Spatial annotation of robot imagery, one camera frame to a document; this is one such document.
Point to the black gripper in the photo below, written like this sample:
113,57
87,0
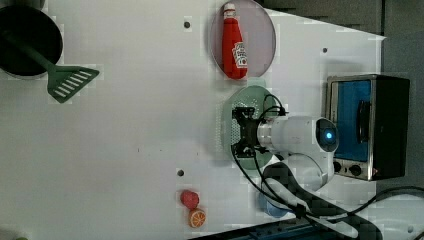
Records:
248,125

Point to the green plastic strainer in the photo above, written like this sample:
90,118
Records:
256,95

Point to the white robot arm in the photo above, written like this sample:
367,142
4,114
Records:
293,157

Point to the red ketchup bottle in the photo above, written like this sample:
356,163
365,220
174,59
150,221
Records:
234,56

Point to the pink round plate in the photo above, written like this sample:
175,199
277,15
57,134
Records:
257,31

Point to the blue bowl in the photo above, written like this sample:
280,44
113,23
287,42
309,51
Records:
271,210

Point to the red strawberry toy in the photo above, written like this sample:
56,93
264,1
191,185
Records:
189,199

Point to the orange slice toy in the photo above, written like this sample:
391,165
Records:
196,218

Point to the black toaster oven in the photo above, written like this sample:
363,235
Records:
371,115

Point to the green spatula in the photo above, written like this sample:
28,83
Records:
63,81

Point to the black pot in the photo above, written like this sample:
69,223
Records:
36,29

